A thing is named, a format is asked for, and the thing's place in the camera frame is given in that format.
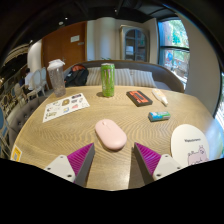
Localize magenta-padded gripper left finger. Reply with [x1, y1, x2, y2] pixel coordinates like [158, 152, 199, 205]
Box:
[43, 142, 96, 188]

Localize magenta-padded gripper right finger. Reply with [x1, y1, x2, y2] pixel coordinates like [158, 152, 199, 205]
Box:
[134, 142, 184, 185]

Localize pink computer mouse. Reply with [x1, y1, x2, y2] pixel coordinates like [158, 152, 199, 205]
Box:
[94, 118, 128, 152]

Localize round white pig mouse pad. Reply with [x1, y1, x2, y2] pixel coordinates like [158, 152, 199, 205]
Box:
[170, 123, 211, 168]

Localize yellow square card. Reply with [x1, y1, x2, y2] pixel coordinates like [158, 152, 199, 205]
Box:
[10, 144, 23, 163]

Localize green and white small pack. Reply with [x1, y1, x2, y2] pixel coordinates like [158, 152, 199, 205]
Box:
[147, 110, 172, 123]

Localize white sticker sheet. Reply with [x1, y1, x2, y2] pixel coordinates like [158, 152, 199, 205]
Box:
[42, 92, 91, 123]

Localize grey tufted chair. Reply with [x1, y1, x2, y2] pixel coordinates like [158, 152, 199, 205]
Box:
[6, 96, 44, 144]

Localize white squeeze tube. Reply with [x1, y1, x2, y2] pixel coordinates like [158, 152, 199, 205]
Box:
[151, 88, 169, 108]

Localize black and orange box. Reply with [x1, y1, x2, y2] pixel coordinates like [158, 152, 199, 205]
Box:
[125, 89, 154, 108]

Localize large black-framed side window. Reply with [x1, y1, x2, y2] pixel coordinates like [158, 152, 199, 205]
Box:
[214, 71, 224, 134]

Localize clear shaker bottle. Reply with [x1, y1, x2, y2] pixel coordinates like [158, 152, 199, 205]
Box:
[46, 58, 67, 98]

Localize grey curved sofa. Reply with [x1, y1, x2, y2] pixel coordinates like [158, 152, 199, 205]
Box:
[63, 59, 185, 94]

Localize white dining chairs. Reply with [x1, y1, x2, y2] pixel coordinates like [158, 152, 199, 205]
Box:
[13, 66, 48, 99]

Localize striped cushion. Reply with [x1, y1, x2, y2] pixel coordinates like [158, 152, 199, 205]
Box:
[130, 69, 158, 89]
[85, 67, 103, 87]
[114, 68, 135, 87]

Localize person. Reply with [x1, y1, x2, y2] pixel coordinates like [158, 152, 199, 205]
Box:
[23, 68, 35, 91]

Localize green drink can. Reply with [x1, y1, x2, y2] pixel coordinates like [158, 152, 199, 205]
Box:
[100, 62, 116, 98]

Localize brown wooden door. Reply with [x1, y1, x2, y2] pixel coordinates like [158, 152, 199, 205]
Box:
[41, 21, 88, 89]

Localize arched glass cabinet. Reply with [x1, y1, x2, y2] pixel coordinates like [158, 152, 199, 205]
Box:
[119, 24, 150, 63]

